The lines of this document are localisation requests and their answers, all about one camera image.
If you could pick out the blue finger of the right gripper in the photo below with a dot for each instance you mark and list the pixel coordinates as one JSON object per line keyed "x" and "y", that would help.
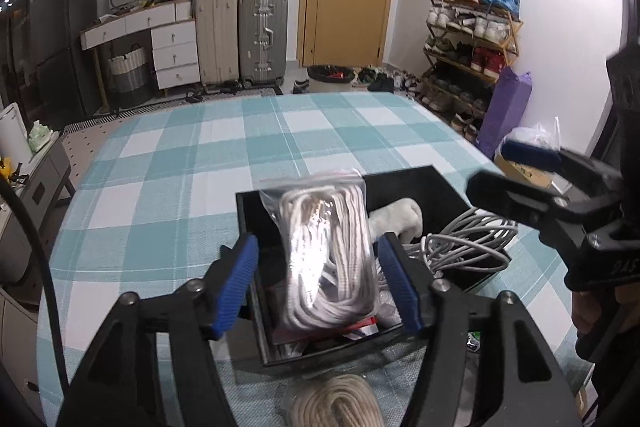
{"x": 537, "y": 208}
{"x": 550, "y": 156}

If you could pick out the white sock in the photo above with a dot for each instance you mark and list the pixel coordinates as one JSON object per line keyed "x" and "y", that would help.
{"x": 403, "y": 218}

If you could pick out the wooden shoe rack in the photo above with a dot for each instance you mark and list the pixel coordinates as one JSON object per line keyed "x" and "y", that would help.
{"x": 469, "y": 44}

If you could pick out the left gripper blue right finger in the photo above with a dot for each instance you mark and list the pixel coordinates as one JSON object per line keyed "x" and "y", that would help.
{"x": 518, "y": 383}

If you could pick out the white drawer desk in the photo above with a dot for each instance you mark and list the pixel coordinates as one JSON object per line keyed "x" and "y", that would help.
{"x": 166, "y": 32}

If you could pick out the teal checked tablecloth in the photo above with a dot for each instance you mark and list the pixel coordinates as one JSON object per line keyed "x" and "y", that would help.
{"x": 159, "y": 199}

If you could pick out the beige suitcase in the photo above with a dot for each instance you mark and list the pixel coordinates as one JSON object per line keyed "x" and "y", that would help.
{"x": 216, "y": 23}

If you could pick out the white plastic bag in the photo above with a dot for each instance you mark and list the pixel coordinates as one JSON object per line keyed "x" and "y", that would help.
{"x": 539, "y": 136}

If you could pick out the person's right hand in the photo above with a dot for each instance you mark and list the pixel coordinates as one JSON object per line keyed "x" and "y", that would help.
{"x": 586, "y": 310}

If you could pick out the dark grey refrigerator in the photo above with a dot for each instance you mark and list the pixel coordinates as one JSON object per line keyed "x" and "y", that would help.
{"x": 66, "y": 78}

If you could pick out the grey tv cabinet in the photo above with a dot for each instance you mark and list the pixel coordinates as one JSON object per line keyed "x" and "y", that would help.
{"x": 48, "y": 173}

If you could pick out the black cardboard box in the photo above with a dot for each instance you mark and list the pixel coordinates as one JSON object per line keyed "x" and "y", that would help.
{"x": 318, "y": 270}

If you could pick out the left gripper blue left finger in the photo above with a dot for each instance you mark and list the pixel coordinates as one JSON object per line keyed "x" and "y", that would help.
{"x": 117, "y": 382}

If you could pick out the green medicine sachet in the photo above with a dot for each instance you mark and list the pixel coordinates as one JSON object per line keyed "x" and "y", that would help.
{"x": 473, "y": 342}

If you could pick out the white air purifier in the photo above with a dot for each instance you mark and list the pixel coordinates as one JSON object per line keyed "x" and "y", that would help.
{"x": 13, "y": 136}

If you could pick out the silver suitcase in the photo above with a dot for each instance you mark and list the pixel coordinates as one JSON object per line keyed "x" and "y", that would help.
{"x": 263, "y": 37}

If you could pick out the brown cardboard box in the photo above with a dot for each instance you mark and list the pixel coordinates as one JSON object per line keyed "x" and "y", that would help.
{"x": 532, "y": 176}

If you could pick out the woven laundry basket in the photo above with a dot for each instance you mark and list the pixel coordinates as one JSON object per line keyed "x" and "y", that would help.
{"x": 130, "y": 78}

